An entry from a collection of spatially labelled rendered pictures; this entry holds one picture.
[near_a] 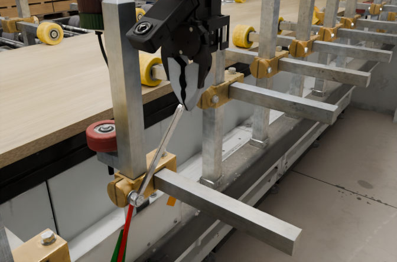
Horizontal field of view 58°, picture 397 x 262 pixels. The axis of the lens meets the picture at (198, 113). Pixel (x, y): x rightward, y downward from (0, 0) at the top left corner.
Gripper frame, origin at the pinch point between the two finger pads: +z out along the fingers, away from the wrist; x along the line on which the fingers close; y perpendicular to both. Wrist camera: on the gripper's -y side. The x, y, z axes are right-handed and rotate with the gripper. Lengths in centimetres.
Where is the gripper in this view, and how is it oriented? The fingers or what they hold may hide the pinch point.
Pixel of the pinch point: (185, 104)
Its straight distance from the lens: 59.0
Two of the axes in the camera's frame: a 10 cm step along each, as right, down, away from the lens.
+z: 0.0, 9.1, 4.2
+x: -8.0, -2.5, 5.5
